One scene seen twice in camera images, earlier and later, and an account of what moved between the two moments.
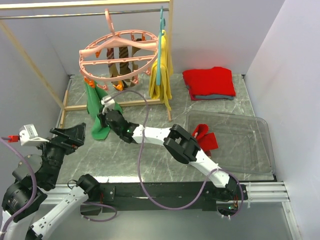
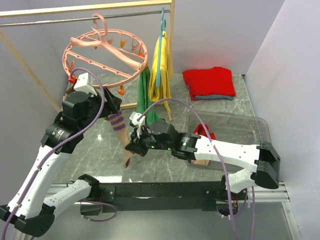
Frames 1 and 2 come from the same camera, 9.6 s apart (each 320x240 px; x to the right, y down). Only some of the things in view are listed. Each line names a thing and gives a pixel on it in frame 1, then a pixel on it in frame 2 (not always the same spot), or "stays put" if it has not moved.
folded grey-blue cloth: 213,96 stays put
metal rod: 81,13 -> 79,18
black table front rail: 129,197 stays put
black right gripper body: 103,122 -> 146,141
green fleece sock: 95,107 -> 144,102
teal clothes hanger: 162,27 stays put
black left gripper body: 67,145 -> 95,104
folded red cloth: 217,80 stays put
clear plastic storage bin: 244,142 stays put
